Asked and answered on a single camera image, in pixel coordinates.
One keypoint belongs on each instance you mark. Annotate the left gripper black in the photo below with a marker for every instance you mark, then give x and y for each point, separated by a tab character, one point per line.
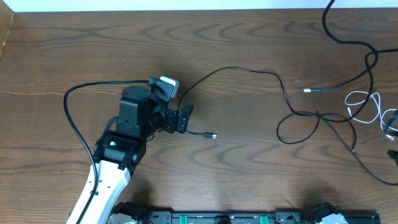
171	125

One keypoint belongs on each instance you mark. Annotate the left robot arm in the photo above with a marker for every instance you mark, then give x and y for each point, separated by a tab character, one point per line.
114	161

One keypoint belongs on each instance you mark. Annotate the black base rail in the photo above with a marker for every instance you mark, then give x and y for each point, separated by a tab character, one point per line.
323	213

